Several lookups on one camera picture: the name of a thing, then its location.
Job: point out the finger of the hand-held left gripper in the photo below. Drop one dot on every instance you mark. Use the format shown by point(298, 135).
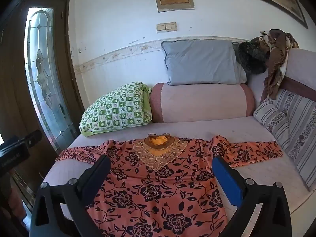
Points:
point(30, 137)

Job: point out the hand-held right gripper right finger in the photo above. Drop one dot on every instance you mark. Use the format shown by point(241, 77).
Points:
point(226, 180)

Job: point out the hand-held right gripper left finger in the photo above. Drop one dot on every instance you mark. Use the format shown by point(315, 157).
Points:
point(98, 172)

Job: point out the orange floral shirt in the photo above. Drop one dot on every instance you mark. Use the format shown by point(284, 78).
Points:
point(158, 190)

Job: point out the wooden door with stained glass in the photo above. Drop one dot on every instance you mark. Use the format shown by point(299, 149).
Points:
point(14, 79)

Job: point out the green checked pillow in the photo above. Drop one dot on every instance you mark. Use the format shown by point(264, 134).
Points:
point(118, 108)

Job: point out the small striped cushion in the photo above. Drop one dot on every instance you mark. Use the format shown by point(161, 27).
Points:
point(270, 121)

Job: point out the pink bolster cushion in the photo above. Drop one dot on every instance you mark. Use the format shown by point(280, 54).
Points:
point(202, 103)

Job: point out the large striped cushion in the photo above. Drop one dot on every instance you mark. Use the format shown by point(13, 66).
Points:
point(300, 133)

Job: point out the white pillow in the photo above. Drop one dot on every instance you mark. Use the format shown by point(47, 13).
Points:
point(241, 75)

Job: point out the blue-grey pillow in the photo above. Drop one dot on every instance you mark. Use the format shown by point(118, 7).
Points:
point(200, 63)

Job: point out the dark fluffy cushion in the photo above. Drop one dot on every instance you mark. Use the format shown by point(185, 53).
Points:
point(250, 58)

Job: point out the brown patterned scarf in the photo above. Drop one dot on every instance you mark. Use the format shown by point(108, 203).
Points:
point(276, 59)

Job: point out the beige light switch panel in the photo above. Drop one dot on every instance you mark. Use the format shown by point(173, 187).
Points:
point(166, 27)

